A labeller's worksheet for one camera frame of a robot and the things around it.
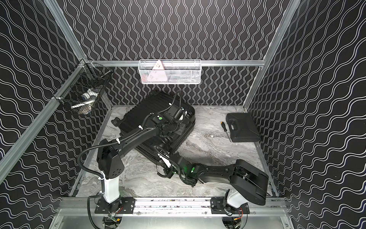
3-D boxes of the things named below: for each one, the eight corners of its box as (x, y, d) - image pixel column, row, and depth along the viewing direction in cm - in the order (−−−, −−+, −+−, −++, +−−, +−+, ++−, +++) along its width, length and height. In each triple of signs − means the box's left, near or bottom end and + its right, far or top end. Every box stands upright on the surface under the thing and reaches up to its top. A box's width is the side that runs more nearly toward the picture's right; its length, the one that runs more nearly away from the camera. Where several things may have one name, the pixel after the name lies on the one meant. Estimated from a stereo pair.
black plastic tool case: (232, 143, 100) (234, 138, 95) (225, 118, 115) (227, 112, 110) (258, 143, 100) (262, 138, 95) (249, 118, 115) (252, 112, 110)
